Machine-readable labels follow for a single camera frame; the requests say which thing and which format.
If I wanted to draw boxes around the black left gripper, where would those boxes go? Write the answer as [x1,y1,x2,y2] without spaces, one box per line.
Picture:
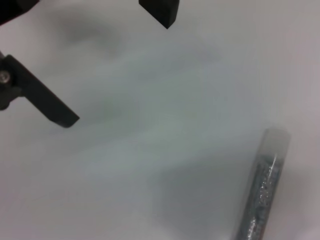
[0,0,40,26]

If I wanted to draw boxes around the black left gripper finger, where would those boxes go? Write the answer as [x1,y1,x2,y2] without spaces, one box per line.
[0,53,81,129]
[138,0,180,30]

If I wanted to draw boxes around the grey pen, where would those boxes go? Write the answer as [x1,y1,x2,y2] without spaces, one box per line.
[233,127,293,240]

